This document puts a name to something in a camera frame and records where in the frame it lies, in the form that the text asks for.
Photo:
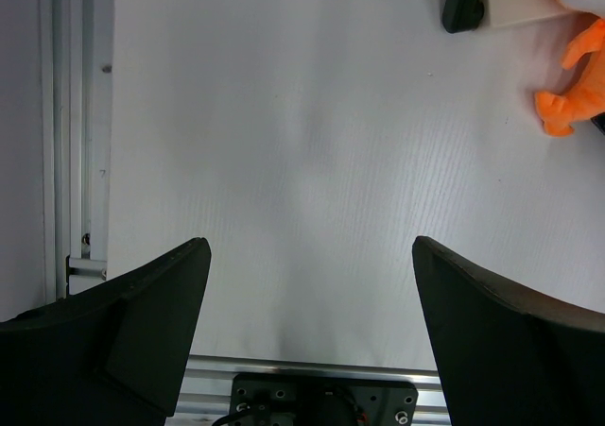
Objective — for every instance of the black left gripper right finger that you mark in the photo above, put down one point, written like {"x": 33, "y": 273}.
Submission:
{"x": 507, "y": 354}

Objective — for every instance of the orange shark plush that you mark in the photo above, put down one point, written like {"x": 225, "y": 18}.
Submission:
{"x": 584, "y": 100}

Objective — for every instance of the aluminium mounting rail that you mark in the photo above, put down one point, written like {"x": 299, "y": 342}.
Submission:
{"x": 232, "y": 391}

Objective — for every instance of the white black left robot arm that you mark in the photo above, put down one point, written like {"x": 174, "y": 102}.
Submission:
{"x": 116, "y": 354}

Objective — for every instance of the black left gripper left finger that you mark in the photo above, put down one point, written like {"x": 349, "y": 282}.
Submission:
{"x": 114, "y": 354}

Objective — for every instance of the beige black three-tier shelf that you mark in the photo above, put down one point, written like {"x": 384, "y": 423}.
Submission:
{"x": 467, "y": 15}

